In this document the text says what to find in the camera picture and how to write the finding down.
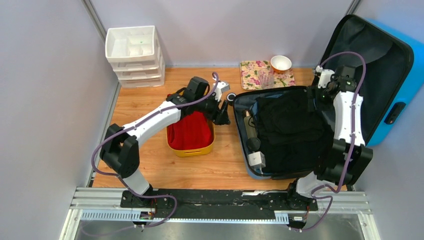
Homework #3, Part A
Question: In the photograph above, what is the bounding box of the black round cap item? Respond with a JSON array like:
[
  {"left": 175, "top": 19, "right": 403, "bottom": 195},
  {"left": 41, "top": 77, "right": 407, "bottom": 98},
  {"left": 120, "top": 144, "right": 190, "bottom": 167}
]
[{"left": 246, "top": 137, "right": 261, "bottom": 152}]

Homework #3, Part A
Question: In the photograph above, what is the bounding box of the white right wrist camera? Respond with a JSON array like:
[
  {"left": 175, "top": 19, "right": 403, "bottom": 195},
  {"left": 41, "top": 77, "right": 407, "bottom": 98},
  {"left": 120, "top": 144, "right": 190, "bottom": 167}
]
[{"left": 315, "top": 65, "right": 335, "bottom": 89}]

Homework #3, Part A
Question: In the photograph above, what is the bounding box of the white square charger block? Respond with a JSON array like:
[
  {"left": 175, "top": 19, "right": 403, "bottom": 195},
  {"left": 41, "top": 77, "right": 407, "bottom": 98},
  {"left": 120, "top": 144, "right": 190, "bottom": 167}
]
[{"left": 247, "top": 151, "right": 266, "bottom": 170}]

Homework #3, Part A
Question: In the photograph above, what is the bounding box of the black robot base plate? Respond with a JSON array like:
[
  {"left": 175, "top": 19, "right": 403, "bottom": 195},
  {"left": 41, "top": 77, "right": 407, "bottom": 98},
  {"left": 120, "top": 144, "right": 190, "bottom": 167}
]
[{"left": 120, "top": 188, "right": 318, "bottom": 220}]

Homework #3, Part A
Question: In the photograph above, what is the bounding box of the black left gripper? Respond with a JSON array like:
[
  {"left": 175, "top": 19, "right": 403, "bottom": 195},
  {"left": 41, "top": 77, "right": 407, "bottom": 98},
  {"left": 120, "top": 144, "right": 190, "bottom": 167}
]
[{"left": 194, "top": 91, "right": 231, "bottom": 126}]

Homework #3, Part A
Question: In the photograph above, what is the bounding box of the white plastic drawer unit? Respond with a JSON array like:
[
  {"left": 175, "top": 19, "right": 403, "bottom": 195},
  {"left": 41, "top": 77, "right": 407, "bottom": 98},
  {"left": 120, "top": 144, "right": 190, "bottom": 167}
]
[{"left": 105, "top": 25, "right": 165, "bottom": 88}]

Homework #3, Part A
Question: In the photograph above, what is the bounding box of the floral pattern tray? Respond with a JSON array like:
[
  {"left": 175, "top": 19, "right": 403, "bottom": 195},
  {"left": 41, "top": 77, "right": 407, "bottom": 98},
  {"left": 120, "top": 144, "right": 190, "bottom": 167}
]
[{"left": 239, "top": 60, "right": 296, "bottom": 91}]

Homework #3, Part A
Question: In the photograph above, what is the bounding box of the black folded garment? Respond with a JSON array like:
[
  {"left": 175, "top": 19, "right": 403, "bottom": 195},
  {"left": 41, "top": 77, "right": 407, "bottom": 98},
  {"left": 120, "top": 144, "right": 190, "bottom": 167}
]
[{"left": 254, "top": 89, "right": 334, "bottom": 174}]

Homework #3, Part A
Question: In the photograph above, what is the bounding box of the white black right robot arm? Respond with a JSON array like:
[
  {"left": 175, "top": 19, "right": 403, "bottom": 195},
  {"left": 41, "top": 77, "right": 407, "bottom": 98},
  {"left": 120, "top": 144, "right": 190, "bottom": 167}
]
[{"left": 285, "top": 65, "right": 373, "bottom": 210}]

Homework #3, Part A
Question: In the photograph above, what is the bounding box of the clear glass on tray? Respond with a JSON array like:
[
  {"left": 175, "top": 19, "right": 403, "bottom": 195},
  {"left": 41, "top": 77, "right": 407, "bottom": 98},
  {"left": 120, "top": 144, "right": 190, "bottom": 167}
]
[{"left": 258, "top": 70, "right": 274, "bottom": 89}]

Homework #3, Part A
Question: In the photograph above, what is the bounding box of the red cloth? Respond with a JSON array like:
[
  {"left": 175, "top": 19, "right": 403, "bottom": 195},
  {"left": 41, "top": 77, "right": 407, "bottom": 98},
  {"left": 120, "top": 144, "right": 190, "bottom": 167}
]
[{"left": 167, "top": 111, "right": 214, "bottom": 151}]

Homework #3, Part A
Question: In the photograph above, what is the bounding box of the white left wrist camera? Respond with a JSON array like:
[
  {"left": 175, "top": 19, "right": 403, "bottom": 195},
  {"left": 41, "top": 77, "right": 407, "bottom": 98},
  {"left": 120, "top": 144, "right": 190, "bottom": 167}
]
[{"left": 212, "top": 81, "right": 230, "bottom": 102}]

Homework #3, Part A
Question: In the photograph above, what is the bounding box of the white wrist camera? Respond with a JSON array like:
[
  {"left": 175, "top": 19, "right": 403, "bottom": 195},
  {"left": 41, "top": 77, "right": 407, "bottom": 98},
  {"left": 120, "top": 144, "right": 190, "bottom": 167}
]
[
  {"left": 212, "top": 81, "right": 230, "bottom": 102},
  {"left": 315, "top": 65, "right": 335, "bottom": 89}
]

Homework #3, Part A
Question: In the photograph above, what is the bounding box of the blue fish print suitcase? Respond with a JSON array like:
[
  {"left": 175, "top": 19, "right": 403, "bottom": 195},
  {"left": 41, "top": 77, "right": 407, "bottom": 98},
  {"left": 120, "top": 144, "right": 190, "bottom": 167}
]
[{"left": 233, "top": 14, "right": 424, "bottom": 180}]

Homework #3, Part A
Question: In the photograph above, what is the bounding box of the beige cylindrical bottle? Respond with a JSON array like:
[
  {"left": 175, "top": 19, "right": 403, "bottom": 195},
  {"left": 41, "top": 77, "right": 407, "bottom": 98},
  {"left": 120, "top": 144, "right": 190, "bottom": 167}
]
[{"left": 243, "top": 110, "right": 257, "bottom": 139}]

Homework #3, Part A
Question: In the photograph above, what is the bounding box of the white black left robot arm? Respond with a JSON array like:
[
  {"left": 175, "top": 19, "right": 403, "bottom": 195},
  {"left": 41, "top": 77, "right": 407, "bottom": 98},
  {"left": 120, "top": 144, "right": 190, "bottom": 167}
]
[{"left": 93, "top": 72, "right": 230, "bottom": 208}]

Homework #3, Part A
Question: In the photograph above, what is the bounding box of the yellow plastic basket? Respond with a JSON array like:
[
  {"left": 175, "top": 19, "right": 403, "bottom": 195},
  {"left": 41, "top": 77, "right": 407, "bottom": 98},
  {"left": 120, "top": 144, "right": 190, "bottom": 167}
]
[{"left": 166, "top": 119, "right": 215, "bottom": 157}]

